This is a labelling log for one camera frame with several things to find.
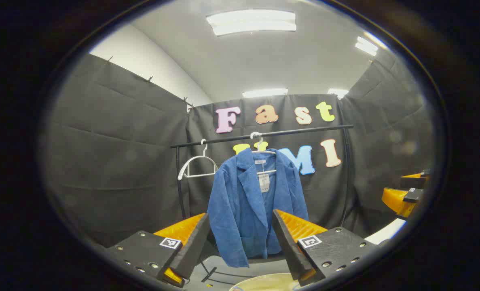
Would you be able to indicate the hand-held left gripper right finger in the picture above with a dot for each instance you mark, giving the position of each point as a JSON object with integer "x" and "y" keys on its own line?
{"x": 290, "y": 246}

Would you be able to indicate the ceiling light panel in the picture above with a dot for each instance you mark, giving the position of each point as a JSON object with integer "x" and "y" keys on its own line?
{"x": 264, "y": 93}
{"x": 367, "y": 45}
{"x": 337, "y": 93}
{"x": 252, "y": 22}

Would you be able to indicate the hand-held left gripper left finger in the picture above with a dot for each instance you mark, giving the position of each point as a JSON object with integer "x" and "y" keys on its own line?
{"x": 193, "y": 246}

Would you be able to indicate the round laundry hamper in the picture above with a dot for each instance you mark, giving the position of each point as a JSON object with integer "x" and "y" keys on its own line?
{"x": 264, "y": 283}

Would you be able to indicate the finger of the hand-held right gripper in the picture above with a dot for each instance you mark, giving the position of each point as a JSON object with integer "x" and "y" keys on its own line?
{"x": 397, "y": 202}
{"x": 413, "y": 182}

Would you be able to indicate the white clothes hanger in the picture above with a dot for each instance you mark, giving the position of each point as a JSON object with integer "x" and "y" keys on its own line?
{"x": 201, "y": 175}
{"x": 266, "y": 172}

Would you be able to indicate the black clothes rack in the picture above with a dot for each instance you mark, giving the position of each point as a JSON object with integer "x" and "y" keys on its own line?
{"x": 324, "y": 129}

